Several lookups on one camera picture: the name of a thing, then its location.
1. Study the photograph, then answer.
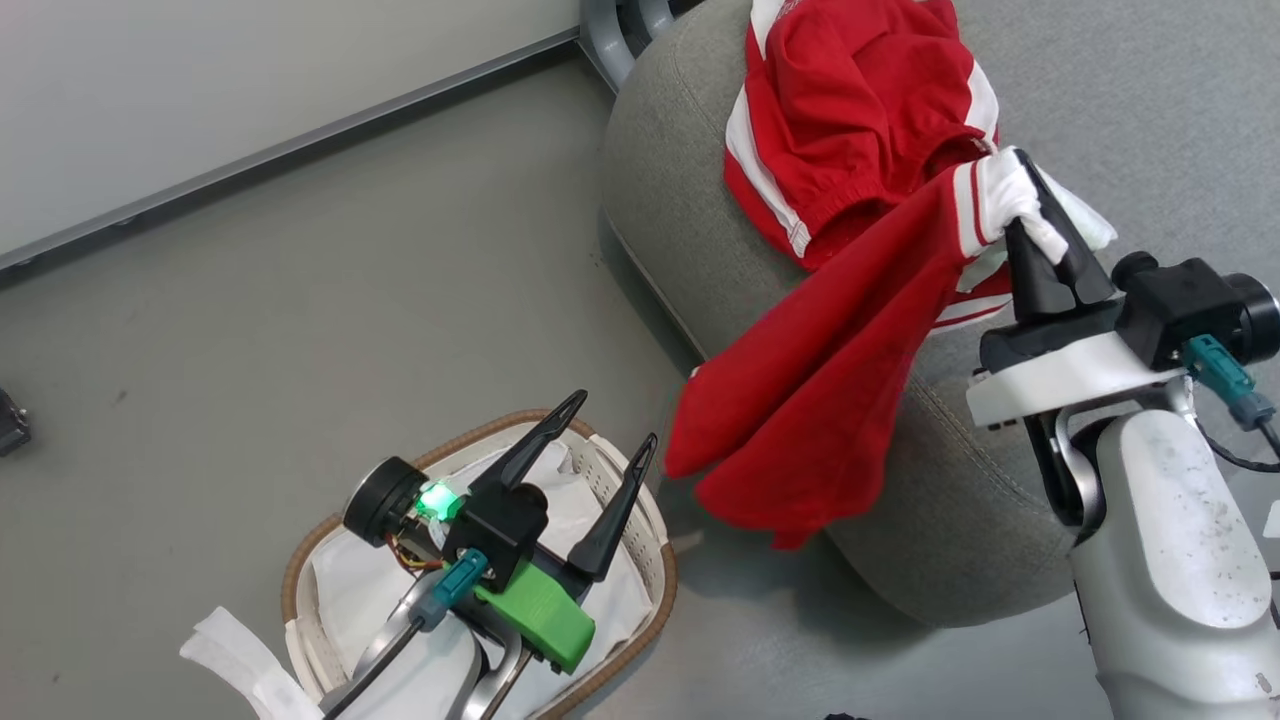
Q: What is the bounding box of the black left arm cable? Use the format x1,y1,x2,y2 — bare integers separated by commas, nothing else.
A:
320,610,433,720

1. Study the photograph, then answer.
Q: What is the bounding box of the white cloth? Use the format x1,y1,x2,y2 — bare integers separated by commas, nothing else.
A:
180,440,653,720

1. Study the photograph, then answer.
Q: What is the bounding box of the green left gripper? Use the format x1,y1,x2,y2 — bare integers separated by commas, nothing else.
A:
440,390,659,674

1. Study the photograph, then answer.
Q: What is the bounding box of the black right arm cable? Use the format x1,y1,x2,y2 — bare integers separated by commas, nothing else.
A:
1195,420,1280,474

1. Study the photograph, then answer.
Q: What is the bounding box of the teal left camera connector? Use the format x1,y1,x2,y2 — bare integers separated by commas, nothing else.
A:
415,548,492,629

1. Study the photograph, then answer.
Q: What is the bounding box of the white basket with woven rim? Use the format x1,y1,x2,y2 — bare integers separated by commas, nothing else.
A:
282,408,678,720

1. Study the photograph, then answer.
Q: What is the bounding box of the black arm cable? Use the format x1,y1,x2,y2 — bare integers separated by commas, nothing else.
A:
1195,420,1280,474
320,610,433,720

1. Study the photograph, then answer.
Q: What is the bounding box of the red and white jersey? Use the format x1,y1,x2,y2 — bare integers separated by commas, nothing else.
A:
663,0,1118,551

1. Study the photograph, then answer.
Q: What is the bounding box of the teal right camera connector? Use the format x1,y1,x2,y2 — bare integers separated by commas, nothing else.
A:
1183,335,1277,432

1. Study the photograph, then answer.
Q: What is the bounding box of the grey partition double post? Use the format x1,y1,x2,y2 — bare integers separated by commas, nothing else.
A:
580,0,683,93

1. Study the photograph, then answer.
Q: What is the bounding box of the grey fabric sofa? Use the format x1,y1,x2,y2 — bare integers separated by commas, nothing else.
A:
603,0,1280,629

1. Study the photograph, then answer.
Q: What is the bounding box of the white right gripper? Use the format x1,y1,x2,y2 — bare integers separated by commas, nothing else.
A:
965,148,1188,432

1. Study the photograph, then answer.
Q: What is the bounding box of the black caster wheel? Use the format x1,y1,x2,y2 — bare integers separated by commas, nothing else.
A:
0,388,32,458

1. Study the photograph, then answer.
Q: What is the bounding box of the teal camera connector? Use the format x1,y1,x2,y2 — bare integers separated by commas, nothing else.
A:
415,548,492,629
1183,335,1277,432

